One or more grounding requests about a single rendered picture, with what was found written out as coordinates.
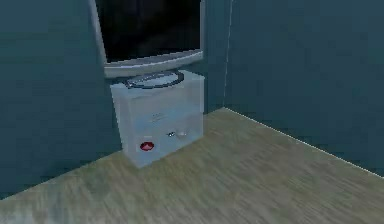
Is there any silver framed television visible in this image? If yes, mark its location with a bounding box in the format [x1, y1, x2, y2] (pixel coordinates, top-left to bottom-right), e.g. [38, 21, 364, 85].
[87, 0, 207, 90]

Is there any pale grey television stand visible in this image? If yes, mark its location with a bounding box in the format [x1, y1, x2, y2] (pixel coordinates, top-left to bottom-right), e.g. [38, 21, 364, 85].
[109, 69, 206, 169]

